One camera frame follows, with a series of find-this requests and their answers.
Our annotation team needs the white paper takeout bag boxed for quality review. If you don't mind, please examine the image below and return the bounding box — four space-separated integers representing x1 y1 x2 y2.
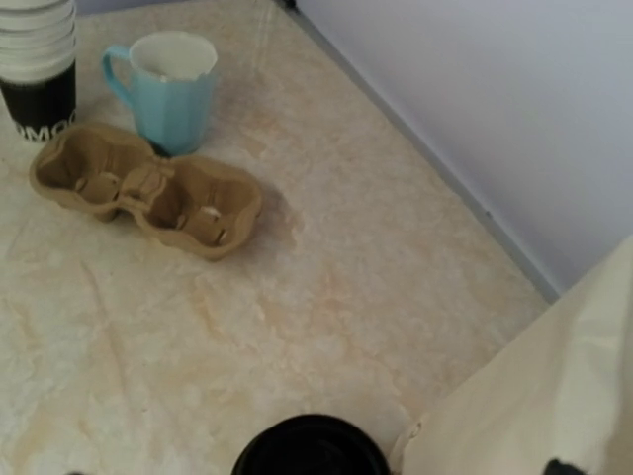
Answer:
390 240 632 474

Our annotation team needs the brown cardboard cup carrier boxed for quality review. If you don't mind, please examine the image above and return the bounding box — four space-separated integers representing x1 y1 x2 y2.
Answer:
30 123 263 261

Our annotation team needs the stack of black cup lids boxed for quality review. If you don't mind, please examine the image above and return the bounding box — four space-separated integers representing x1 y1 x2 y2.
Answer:
231 414 391 475

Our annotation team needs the light blue ceramic mug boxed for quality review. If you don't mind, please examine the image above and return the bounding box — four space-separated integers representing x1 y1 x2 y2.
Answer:
102 31 219 155

